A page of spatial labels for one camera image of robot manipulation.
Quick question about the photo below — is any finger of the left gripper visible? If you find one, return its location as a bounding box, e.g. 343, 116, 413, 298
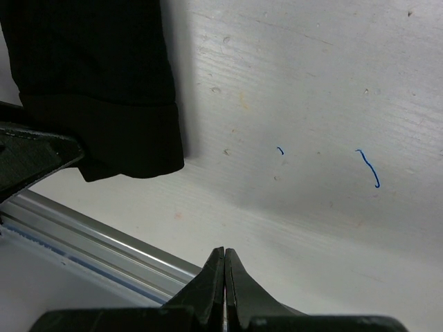
1, 102, 84, 203

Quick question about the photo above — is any aluminium mounting rail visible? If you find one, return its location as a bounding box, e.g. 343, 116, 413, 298
1, 190, 201, 304

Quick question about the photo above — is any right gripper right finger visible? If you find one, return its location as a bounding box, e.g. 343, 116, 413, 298
224, 248, 304, 331

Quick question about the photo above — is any black underwear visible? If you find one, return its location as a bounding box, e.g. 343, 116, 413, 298
1, 1, 184, 182

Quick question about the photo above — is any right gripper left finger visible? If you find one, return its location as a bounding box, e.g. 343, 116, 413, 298
163, 247, 225, 331

